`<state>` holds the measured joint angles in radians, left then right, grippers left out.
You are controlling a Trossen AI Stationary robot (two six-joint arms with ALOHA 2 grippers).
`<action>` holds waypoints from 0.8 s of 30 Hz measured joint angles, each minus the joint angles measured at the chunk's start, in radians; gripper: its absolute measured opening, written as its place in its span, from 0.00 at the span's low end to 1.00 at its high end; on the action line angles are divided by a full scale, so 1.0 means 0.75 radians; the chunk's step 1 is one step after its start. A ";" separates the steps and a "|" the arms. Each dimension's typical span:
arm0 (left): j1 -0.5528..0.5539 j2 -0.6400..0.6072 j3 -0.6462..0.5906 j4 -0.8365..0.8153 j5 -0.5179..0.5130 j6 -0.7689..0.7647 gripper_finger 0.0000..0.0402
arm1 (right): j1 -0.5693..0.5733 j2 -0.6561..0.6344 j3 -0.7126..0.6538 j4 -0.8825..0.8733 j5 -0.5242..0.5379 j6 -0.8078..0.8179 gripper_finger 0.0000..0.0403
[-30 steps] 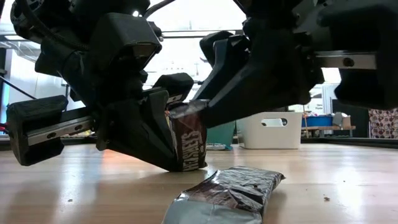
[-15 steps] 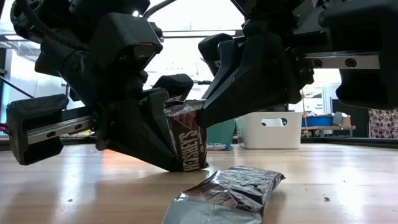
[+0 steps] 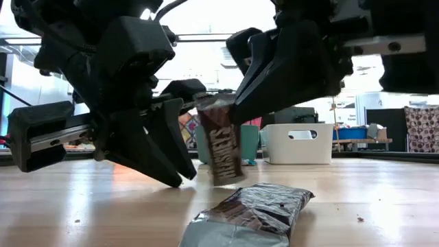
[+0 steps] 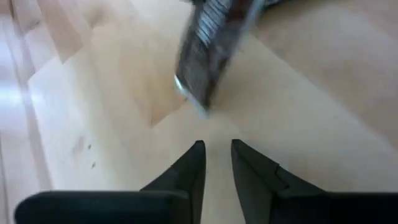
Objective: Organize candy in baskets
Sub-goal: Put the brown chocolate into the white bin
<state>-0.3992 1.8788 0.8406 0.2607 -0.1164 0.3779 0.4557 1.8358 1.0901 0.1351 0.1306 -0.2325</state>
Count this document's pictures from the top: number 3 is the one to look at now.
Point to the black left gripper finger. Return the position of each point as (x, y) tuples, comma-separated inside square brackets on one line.
[(130, 144), (175, 137)]

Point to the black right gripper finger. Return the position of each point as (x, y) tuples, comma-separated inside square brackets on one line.
[(259, 55), (302, 68)]

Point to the dark brown silver candy bar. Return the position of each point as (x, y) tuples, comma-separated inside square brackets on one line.
[(247, 219), (223, 147)]

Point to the blue and white candy bar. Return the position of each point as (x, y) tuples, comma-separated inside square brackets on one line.
[(249, 162)]

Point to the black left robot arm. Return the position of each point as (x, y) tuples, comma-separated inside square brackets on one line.
[(61, 41)]

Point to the colourful patchwork quilt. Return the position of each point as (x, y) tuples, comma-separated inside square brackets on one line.
[(190, 130)]

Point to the black screen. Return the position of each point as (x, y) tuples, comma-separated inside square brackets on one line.
[(298, 115)]

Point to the white pillar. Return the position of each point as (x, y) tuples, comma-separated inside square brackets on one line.
[(370, 109)]

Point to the black panel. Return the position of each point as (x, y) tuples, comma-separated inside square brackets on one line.
[(394, 128)]

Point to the brown polka-dot curtain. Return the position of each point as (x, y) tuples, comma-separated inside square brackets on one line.
[(423, 130)]

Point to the grey bag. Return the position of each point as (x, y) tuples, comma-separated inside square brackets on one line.
[(375, 131)]

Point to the teal plastic basket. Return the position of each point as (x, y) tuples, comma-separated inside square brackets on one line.
[(250, 140)]

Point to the blue storage bin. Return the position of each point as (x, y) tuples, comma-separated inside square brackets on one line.
[(350, 133)]

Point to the wooden bench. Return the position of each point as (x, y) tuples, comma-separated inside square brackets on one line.
[(360, 140)]

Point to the white plastic basket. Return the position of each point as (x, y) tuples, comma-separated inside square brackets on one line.
[(295, 151)]

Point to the black aluminium table frame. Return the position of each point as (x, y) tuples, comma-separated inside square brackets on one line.
[(377, 156)]

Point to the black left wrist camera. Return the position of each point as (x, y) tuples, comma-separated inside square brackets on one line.
[(137, 44)]

